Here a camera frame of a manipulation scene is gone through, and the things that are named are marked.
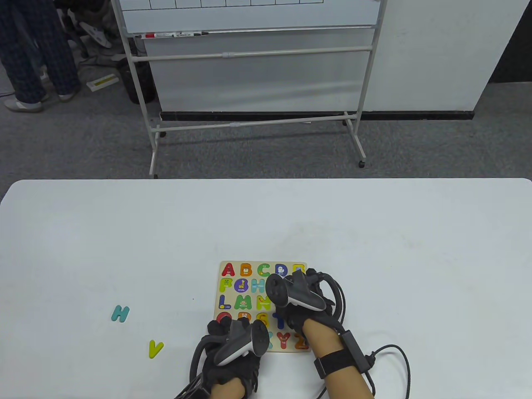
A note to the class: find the person's left hand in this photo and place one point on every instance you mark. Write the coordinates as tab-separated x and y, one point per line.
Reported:
237	374

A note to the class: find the person's right hand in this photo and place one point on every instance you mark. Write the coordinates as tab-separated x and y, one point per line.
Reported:
297	316

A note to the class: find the dark blue T-shaped letter block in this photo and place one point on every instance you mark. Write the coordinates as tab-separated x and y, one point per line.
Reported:
277	322

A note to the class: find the wooden alphabet puzzle board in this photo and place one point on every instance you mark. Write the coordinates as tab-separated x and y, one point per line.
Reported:
245	291

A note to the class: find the yellow-green V-shaped letter block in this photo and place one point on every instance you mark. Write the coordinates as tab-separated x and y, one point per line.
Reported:
155	351

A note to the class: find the teal H-shaped letter block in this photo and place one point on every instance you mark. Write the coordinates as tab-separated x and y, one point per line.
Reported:
119	314

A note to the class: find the person's right forearm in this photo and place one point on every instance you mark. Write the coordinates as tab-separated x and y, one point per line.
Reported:
345	386

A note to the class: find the person's left forearm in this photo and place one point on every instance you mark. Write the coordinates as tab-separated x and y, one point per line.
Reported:
228	391

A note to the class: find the grey black right hand controller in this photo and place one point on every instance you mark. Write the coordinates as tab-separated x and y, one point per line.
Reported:
299	295

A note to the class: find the grey black hand controller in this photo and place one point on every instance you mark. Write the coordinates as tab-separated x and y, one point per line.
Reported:
241	347
299	295

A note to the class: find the grey black left hand controller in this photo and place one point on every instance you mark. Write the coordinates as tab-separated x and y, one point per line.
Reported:
241	347

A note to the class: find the black bin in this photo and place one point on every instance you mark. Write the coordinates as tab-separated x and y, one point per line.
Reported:
143	83

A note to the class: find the black marker pen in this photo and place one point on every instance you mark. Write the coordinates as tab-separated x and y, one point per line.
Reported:
191	33

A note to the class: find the whiteboard on metal stand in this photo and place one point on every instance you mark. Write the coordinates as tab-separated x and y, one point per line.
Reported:
249	16

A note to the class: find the yellow white box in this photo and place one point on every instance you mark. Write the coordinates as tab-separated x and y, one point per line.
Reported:
102	82

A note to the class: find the red marker pen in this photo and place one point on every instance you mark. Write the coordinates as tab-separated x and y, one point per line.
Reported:
156	36

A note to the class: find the office chair base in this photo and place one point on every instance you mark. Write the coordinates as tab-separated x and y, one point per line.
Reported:
93	31

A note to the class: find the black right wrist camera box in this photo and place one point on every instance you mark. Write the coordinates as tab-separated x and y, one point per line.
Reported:
355	349

